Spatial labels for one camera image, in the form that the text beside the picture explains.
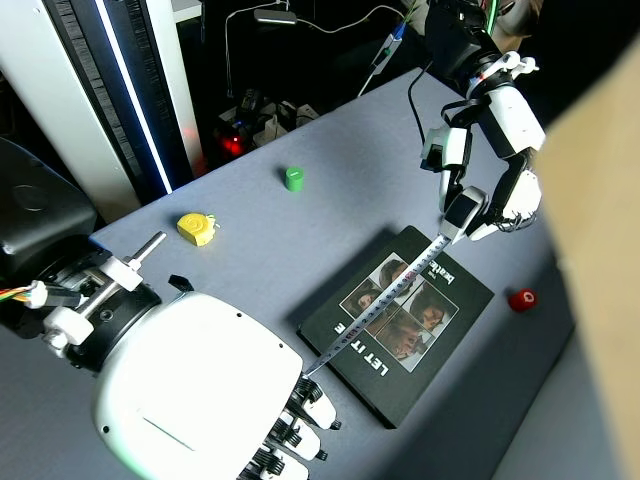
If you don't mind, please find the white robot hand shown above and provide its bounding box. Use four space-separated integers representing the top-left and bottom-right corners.
418 83 547 243
92 291 344 480

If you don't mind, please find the black white tape measure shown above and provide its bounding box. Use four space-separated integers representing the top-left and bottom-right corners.
302 186 489 377

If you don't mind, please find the black Beatles book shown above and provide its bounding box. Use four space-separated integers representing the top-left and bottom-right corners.
296 224 496 430

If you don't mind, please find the person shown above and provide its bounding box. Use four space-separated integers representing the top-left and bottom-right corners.
497 0 535 37

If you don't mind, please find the grey table cloth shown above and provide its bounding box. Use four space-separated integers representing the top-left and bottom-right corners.
0 67 626 480

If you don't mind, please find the beige wooden board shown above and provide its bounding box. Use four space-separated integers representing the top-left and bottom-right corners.
537 37 640 480

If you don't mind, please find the yellow snail block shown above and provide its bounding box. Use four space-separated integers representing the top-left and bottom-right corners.
176 212 221 247

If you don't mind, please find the red cylinder block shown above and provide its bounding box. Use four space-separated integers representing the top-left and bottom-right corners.
508 287 538 314

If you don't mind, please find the grey power adapter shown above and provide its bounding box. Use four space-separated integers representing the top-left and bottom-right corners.
253 7 299 26

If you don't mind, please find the black power adapter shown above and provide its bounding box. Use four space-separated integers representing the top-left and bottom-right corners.
239 87 266 114

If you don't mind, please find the thin black cable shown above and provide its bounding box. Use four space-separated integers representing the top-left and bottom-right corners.
406 59 434 146

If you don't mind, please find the white cable connector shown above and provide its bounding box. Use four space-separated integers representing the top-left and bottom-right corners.
369 22 404 76

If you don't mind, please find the thin white cable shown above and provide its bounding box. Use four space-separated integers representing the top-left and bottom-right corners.
223 0 401 100

